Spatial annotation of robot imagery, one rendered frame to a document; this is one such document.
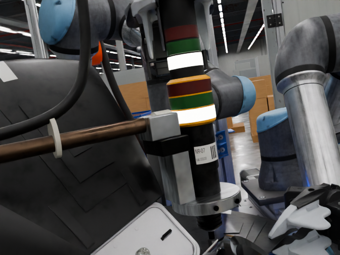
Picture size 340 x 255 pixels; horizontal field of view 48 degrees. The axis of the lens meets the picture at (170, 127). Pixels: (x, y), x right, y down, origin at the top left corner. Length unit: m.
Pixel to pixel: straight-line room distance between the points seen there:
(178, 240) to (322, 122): 0.45
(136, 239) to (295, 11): 1.98
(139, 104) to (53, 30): 7.61
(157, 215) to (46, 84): 0.19
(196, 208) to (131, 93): 8.17
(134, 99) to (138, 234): 8.18
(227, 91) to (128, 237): 0.41
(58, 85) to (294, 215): 0.33
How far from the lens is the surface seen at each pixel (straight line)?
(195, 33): 0.37
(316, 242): 0.56
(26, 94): 0.42
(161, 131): 0.34
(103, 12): 0.91
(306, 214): 0.53
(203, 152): 0.36
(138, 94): 8.47
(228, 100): 0.69
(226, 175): 1.33
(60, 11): 0.87
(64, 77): 0.46
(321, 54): 0.79
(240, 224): 0.57
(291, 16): 2.23
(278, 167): 1.17
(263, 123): 1.16
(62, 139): 0.32
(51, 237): 0.18
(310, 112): 0.74
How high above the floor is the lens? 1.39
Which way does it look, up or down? 6 degrees down
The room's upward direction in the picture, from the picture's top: 9 degrees counter-clockwise
